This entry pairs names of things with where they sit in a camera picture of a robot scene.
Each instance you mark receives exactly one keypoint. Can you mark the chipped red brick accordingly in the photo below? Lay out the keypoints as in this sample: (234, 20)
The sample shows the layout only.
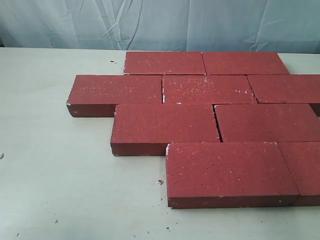
(207, 89)

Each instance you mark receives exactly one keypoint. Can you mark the front large red brick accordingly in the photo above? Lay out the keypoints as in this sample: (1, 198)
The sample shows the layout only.
(228, 175)

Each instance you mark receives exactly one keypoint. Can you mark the right second-row red brick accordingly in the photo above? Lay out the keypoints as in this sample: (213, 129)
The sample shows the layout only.
(286, 88)

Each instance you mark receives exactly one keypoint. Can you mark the right third-row red brick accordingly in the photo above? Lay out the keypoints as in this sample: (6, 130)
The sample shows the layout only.
(267, 123)

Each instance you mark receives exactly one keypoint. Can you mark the white backdrop cloth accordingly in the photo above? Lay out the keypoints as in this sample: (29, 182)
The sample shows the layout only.
(283, 26)

